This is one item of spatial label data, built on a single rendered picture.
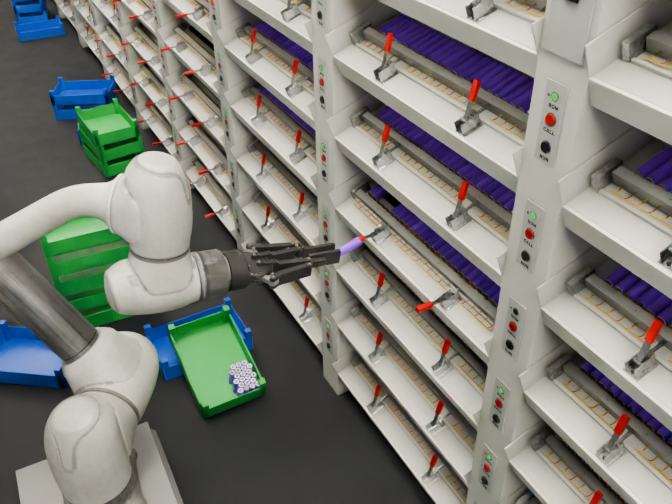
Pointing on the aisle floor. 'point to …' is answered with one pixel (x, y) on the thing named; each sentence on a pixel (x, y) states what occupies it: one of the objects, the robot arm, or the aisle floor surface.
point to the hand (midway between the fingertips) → (321, 255)
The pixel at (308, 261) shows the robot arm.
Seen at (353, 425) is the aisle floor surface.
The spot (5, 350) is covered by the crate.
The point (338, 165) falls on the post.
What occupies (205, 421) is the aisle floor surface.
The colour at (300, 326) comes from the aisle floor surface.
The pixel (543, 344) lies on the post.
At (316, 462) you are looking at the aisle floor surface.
